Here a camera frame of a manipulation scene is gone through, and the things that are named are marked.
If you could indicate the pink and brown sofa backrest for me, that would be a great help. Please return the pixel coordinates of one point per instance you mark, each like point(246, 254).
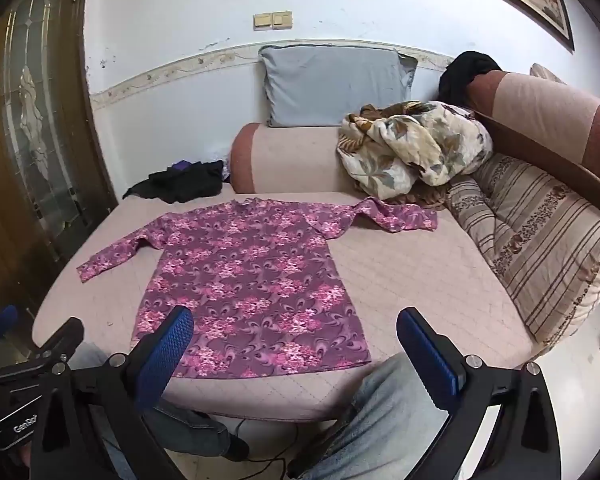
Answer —
point(540, 105)

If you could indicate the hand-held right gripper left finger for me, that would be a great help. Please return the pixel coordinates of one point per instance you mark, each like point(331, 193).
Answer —
point(165, 355)

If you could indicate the brown animal print cloth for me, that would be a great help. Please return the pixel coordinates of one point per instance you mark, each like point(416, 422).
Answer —
point(430, 197)

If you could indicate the yellowed light switch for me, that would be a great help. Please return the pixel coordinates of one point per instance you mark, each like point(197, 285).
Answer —
point(263, 20)
point(282, 19)

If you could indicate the pink and brown sofa bolster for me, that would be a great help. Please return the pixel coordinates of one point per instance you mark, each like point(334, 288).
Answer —
point(290, 160)

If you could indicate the striped floral cushion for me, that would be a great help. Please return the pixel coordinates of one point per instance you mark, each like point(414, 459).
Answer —
point(540, 240)

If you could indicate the person's right leg in jeans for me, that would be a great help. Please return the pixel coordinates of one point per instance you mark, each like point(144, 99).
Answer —
point(380, 410)

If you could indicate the small striped cushion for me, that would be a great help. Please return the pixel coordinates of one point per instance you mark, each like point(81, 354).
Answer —
point(547, 74)

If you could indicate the grey pillow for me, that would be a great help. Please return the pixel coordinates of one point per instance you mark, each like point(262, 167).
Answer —
point(330, 85)

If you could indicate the purple cloth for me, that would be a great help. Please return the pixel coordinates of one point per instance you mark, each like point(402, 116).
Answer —
point(181, 165)

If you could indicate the purple floral long-sleeved shirt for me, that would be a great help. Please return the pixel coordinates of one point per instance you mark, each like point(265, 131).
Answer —
point(250, 270)

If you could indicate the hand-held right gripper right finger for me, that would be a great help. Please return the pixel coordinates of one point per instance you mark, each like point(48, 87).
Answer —
point(430, 355)

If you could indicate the black cloth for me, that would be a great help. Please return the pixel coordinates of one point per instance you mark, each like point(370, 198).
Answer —
point(465, 75)
point(180, 184)

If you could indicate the cream floral blanket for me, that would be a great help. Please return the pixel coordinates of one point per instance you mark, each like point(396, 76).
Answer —
point(415, 145)

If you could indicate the wooden door with glass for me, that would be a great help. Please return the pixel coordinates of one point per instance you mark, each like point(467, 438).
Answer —
point(35, 110)

